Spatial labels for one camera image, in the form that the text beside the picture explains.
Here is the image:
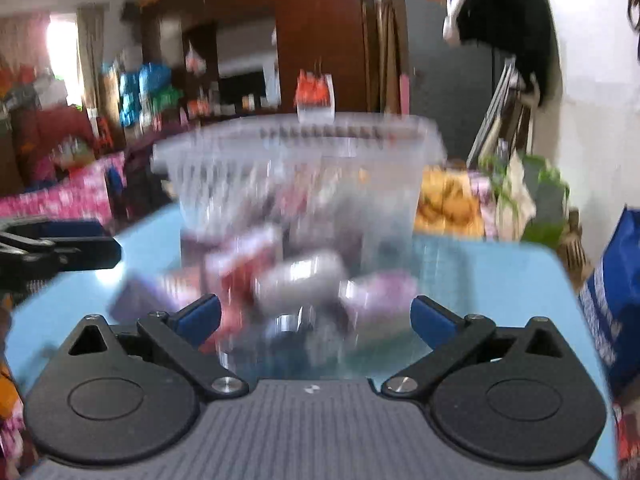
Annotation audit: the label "window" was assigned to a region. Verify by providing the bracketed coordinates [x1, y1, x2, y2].
[47, 15, 81, 106]

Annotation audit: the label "green white tote bag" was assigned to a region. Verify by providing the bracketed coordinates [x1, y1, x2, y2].
[477, 152, 571, 246]

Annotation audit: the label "blue tote bag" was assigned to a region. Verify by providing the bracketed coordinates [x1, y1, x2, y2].
[577, 205, 640, 391]

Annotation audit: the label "wooden boards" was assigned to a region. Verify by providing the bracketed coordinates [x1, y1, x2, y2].
[370, 0, 411, 113]

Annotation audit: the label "white black hanging jacket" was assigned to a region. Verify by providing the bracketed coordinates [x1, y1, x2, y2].
[442, 0, 558, 108]

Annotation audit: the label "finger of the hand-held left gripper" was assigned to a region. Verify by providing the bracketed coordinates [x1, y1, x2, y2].
[0, 237, 122, 273]
[0, 217, 106, 248]

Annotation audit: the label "red wrapped packet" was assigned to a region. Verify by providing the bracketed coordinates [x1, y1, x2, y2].
[200, 300, 261, 348]

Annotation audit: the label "pink plastic bag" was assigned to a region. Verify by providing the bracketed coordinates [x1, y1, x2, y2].
[185, 42, 206, 73]

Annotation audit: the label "white plastic basket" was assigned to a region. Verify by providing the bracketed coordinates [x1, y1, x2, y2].
[152, 114, 446, 281]

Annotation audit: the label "beige curtain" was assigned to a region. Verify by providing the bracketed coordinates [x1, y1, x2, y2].
[77, 5, 106, 111]
[0, 15, 51, 71]

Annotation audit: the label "yellow cloth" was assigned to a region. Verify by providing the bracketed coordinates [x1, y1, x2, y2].
[414, 165, 486, 238]

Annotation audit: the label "blue plastic bags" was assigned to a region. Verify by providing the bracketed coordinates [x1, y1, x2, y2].
[120, 62, 173, 126]

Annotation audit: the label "orange plastic bag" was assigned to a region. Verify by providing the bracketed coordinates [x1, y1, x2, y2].
[295, 70, 336, 123]

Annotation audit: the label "orange cloth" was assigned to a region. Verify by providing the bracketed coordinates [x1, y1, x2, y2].
[0, 360, 23, 421]

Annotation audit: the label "dark clothes pile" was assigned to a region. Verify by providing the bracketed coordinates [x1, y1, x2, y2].
[122, 135, 181, 221]

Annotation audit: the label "dark wooden wardrobe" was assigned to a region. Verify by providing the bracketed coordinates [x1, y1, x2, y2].
[122, 0, 381, 116]

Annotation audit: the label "grey door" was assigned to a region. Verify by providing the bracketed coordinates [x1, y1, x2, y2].
[400, 0, 506, 161]

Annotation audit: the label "pink white box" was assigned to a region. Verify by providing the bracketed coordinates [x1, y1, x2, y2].
[205, 225, 283, 301]

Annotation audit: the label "brown patterned bag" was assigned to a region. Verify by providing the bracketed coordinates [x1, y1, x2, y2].
[557, 210, 583, 291]

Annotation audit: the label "metal poles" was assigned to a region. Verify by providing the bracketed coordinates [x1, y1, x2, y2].
[467, 57, 531, 166]

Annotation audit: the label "black television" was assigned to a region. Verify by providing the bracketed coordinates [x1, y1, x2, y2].
[217, 71, 266, 111]

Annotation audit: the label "red packets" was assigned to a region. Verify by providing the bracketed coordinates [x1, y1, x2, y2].
[615, 400, 640, 461]

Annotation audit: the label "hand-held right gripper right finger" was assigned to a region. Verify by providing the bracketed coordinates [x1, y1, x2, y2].
[381, 296, 596, 401]

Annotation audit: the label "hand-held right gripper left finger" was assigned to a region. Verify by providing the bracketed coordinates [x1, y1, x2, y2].
[42, 295, 249, 401]

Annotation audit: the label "pink floral blanket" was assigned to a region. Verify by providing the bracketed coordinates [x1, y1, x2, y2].
[0, 152, 126, 233]

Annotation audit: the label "green plastic bag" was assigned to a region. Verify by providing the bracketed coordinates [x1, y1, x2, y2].
[157, 87, 183, 116]

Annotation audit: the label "silver box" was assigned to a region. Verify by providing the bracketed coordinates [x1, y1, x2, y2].
[255, 250, 351, 316]

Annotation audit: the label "red cabinet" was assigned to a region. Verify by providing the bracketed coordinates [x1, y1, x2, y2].
[10, 107, 96, 186]

